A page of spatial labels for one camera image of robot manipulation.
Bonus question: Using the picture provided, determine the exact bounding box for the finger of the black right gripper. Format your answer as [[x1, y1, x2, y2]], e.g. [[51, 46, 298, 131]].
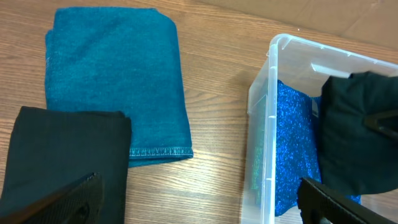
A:
[[364, 110, 397, 139]]

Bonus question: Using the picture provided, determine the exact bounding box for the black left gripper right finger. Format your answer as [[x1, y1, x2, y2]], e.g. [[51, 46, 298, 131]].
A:
[[297, 178, 396, 224]]

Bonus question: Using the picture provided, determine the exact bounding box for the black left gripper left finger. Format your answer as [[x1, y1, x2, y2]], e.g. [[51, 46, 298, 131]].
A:
[[1, 173, 104, 224]]

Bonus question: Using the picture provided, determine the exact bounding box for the black garment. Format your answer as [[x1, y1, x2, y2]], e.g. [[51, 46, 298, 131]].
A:
[[318, 72, 397, 195]]

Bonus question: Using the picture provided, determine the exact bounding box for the blue green sequin garment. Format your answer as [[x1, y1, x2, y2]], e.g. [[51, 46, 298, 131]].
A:
[[251, 79, 362, 218]]

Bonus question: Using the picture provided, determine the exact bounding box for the clear plastic storage bin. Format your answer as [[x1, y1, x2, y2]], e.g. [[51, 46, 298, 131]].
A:
[[241, 34, 397, 224]]

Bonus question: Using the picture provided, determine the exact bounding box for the folded black cloth left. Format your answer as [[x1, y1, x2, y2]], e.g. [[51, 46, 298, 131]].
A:
[[1, 106, 131, 223]]

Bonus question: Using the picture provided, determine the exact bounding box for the folded blue denim cloth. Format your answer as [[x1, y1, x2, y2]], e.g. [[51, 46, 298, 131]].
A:
[[45, 7, 193, 167]]

